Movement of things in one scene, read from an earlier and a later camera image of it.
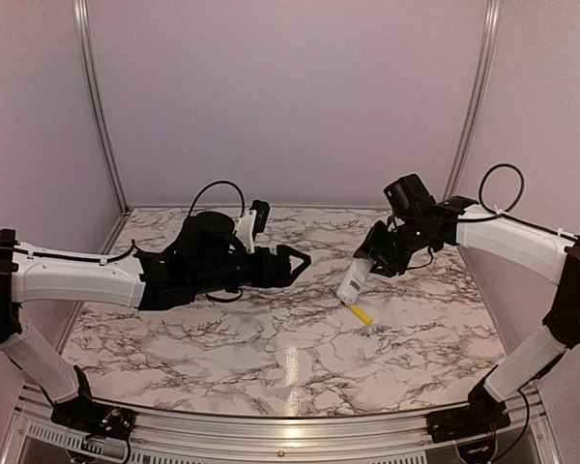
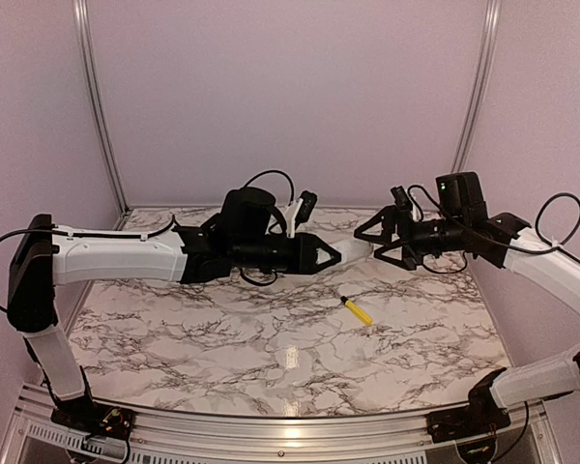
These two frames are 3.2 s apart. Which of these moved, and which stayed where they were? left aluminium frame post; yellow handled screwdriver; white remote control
Moved: white remote control
Stayed: yellow handled screwdriver; left aluminium frame post
